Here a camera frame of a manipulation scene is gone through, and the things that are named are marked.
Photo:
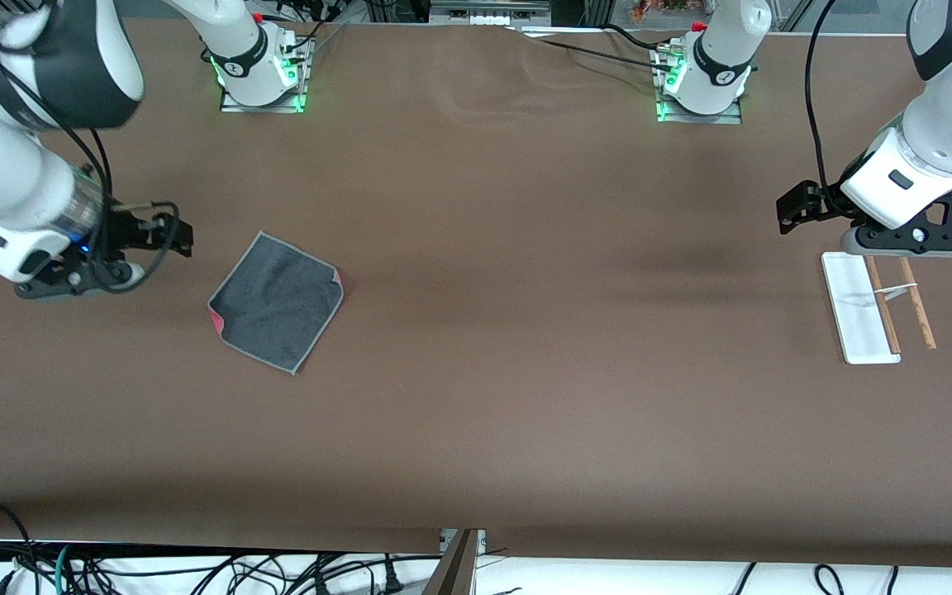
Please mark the white rack base plate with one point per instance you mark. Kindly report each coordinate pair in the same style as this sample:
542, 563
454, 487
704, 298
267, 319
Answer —
856, 306

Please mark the brown table cover sheet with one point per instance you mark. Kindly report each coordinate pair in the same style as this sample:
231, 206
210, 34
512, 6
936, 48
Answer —
476, 372

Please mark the brown wooden beam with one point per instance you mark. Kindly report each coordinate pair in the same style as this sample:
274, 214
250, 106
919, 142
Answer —
453, 570

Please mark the grey and pink towel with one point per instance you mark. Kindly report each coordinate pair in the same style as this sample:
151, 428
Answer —
278, 302

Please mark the thin white rack tie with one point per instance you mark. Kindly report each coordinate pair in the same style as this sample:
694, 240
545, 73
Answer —
897, 289

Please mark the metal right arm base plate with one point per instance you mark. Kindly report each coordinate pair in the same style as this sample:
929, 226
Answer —
261, 106

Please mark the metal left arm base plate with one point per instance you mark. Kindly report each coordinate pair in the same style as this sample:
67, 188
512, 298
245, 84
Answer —
699, 117

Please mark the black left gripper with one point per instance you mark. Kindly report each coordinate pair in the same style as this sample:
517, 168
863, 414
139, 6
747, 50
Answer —
816, 203

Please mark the wooden chopsticks pair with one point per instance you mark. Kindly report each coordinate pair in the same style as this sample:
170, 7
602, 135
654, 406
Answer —
921, 318

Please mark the white power strip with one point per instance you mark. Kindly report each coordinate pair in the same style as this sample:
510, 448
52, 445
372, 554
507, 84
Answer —
497, 18

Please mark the orange background items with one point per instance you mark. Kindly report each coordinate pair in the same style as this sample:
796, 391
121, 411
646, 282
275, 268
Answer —
658, 8

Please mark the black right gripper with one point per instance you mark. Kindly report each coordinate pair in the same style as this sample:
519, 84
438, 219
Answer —
126, 232

